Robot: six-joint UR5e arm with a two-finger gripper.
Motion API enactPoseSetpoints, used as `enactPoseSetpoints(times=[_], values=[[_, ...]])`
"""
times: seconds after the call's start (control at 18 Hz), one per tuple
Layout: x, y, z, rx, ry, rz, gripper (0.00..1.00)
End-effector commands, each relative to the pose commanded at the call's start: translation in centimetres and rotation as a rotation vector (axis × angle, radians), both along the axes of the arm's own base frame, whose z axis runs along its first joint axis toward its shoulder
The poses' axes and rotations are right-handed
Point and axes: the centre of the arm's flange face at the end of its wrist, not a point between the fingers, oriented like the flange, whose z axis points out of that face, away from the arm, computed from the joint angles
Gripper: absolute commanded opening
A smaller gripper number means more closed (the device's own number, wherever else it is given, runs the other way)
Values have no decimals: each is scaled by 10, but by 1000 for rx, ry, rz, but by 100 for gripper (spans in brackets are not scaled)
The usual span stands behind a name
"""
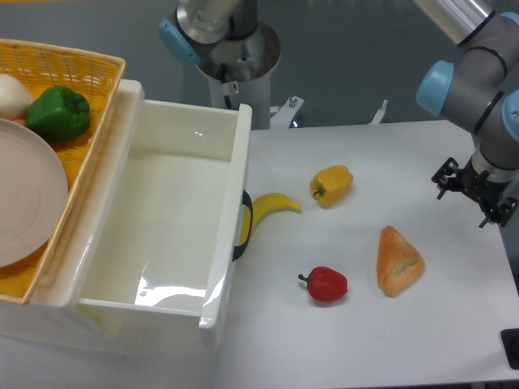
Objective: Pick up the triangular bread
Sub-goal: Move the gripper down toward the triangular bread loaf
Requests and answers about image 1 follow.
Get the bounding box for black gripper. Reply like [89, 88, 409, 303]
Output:
[431, 156, 518, 229]

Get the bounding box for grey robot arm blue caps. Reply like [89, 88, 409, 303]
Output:
[159, 1, 518, 226]

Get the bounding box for triangle bread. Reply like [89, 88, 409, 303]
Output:
[376, 225, 425, 297]

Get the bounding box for yellow bell pepper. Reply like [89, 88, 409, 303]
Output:
[310, 165, 354, 208]

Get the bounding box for black object at table edge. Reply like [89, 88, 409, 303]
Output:
[500, 328, 519, 370]

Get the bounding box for red bell pepper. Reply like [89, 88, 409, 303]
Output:
[298, 267, 348, 303]

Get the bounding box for yellow banana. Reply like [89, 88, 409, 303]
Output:
[239, 193, 302, 240]

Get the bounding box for white open drawer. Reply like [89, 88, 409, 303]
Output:
[29, 80, 252, 329]

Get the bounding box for yellow woven basket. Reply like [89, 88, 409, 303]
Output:
[0, 38, 127, 306]

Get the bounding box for white cabinet body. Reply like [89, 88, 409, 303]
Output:
[1, 299, 221, 354]

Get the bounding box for green bell pepper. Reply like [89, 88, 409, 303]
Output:
[25, 86, 90, 143]

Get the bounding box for beige plate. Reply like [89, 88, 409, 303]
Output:
[1, 119, 68, 266]

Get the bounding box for white onion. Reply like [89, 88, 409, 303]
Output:
[1, 74, 35, 120]

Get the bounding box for white table bracket right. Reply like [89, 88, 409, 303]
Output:
[370, 99, 388, 125]

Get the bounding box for white table bracket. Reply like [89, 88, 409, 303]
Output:
[270, 96, 305, 130]
[370, 99, 388, 125]

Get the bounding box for black drawer handle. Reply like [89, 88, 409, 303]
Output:
[232, 190, 254, 262]

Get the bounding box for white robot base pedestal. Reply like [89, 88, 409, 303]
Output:
[197, 22, 281, 130]

